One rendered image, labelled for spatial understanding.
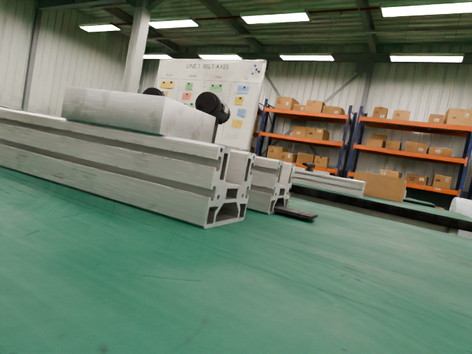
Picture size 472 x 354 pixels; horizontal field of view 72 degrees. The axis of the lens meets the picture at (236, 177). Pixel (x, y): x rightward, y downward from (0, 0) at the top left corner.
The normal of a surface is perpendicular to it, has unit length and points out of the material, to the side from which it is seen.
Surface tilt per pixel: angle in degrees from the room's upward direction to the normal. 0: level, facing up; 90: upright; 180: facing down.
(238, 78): 90
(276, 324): 0
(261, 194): 90
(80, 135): 90
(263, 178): 90
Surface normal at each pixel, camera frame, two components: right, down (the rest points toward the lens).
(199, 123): 0.88, 0.19
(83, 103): -0.43, -0.04
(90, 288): 0.18, -0.98
